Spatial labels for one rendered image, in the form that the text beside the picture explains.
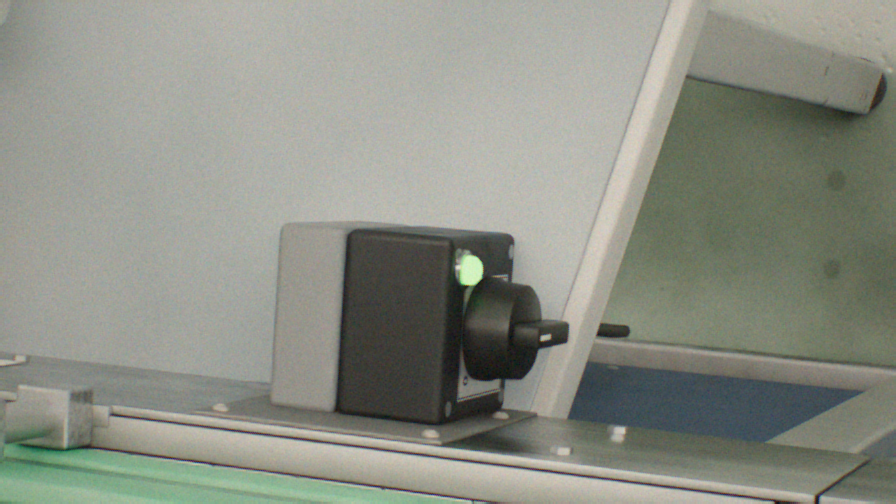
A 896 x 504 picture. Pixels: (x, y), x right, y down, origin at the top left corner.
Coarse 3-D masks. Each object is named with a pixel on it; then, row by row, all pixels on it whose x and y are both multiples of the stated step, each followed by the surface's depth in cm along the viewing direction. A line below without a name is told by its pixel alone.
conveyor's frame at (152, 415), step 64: (0, 384) 88; (128, 384) 91; (192, 384) 93; (256, 384) 94; (128, 448) 84; (192, 448) 83; (256, 448) 82; (320, 448) 80; (384, 448) 80; (448, 448) 79; (512, 448) 80; (576, 448) 81; (640, 448) 82; (704, 448) 83; (768, 448) 84
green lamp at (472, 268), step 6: (468, 258) 84; (474, 258) 84; (468, 264) 84; (474, 264) 84; (480, 264) 84; (468, 270) 84; (474, 270) 84; (480, 270) 84; (468, 276) 84; (474, 276) 84; (480, 276) 84; (468, 282) 84; (474, 282) 84
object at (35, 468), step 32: (32, 448) 83; (0, 480) 76; (32, 480) 76; (64, 480) 76; (96, 480) 77; (128, 480) 77; (160, 480) 79; (192, 480) 79; (224, 480) 79; (256, 480) 79; (288, 480) 79
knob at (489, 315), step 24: (480, 288) 85; (504, 288) 85; (528, 288) 86; (480, 312) 85; (504, 312) 84; (528, 312) 86; (480, 336) 85; (504, 336) 84; (528, 336) 84; (552, 336) 85; (480, 360) 85; (504, 360) 85; (528, 360) 86
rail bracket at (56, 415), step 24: (24, 384) 83; (48, 384) 84; (72, 384) 84; (0, 408) 78; (24, 408) 81; (48, 408) 82; (72, 408) 83; (96, 408) 84; (0, 432) 78; (24, 432) 81; (48, 432) 82; (72, 432) 83; (0, 456) 78
